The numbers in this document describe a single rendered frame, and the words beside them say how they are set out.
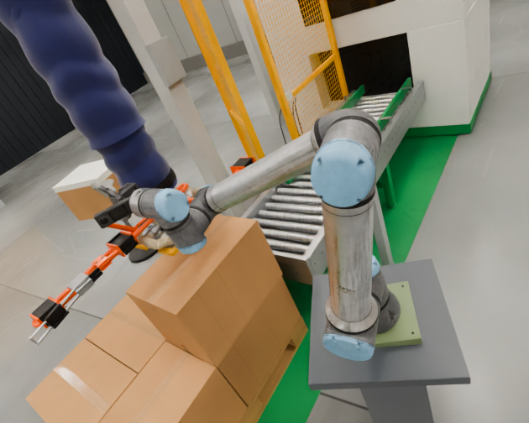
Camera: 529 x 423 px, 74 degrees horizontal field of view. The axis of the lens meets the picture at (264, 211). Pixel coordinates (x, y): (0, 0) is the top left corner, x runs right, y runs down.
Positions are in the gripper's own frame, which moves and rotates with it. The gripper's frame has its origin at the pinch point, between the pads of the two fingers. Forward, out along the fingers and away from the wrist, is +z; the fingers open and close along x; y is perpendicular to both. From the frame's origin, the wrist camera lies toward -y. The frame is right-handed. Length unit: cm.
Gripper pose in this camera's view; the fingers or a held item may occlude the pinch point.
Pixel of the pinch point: (102, 203)
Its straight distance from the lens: 130.3
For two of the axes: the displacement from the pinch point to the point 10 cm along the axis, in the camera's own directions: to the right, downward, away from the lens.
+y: 5.1, -6.3, 5.9
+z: -7.9, -0.7, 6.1
